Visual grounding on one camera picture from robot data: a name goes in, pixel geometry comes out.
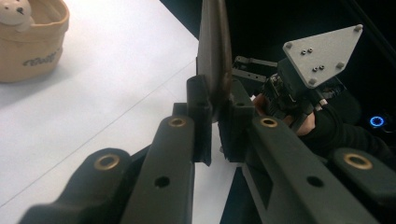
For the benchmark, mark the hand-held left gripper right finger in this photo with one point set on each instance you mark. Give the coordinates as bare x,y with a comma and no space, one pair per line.
236,133

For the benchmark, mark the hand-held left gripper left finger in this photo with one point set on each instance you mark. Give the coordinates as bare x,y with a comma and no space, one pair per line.
200,124

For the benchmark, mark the beige cup with bear figure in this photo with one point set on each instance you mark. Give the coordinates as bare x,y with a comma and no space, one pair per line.
31,53

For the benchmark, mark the white table mat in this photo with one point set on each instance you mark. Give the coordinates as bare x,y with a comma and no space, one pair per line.
93,109

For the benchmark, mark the aluminium floor rail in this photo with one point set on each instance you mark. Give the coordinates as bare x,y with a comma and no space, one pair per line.
253,74

